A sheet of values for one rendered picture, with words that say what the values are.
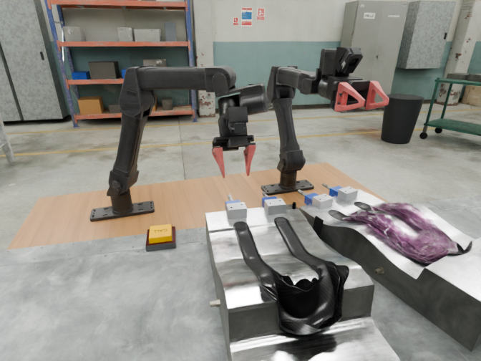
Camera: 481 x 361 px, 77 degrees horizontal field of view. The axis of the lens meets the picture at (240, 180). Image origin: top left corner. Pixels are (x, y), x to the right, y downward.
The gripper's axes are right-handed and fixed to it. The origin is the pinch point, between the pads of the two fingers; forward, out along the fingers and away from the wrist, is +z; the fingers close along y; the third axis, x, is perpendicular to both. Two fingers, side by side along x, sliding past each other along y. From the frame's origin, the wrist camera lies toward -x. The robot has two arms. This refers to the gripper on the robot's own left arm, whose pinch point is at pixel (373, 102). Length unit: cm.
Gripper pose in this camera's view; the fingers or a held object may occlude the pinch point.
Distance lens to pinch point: 75.7
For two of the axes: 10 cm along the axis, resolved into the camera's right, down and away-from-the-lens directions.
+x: -0.1, 8.9, 4.5
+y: 9.5, -1.2, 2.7
